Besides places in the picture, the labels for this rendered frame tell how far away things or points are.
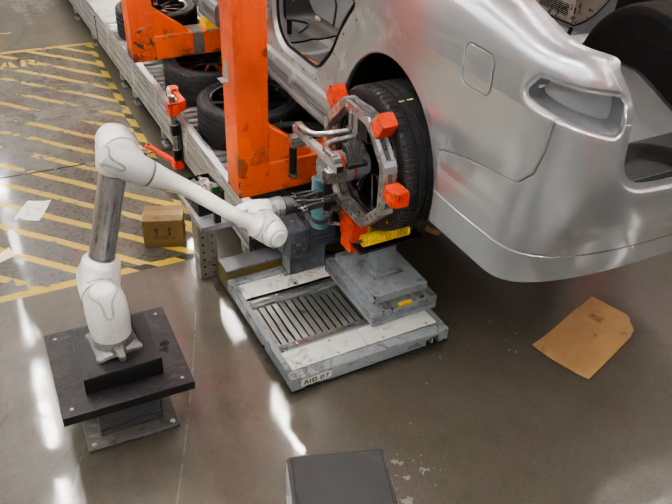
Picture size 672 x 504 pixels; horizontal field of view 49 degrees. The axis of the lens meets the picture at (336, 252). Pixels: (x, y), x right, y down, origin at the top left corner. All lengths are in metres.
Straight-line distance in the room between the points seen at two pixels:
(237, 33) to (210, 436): 1.69
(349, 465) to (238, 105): 1.67
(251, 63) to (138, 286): 1.35
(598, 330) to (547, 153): 1.61
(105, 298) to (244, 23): 1.29
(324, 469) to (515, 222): 1.08
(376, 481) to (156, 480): 0.92
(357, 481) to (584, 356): 1.55
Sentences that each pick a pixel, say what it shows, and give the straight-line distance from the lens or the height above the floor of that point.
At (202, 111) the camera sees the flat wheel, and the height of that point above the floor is 0.48.
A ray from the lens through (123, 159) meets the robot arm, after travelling 2.62.
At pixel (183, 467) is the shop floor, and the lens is 3.08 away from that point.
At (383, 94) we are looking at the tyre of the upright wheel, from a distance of 3.13.
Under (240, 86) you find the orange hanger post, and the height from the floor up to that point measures 1.10.
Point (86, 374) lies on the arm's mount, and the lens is 2.97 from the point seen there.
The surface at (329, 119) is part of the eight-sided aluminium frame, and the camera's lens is 3.37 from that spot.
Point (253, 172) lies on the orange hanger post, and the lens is 3.57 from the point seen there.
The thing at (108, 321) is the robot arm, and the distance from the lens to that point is 2.89.
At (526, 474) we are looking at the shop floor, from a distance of 3.16.
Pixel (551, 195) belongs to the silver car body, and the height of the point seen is 1.17.
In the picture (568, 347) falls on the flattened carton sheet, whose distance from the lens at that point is 3.75.
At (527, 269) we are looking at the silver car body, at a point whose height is 0.83.
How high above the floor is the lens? 2.39
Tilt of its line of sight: 35 degrees down
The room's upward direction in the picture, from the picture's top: 3 degrees clockwise
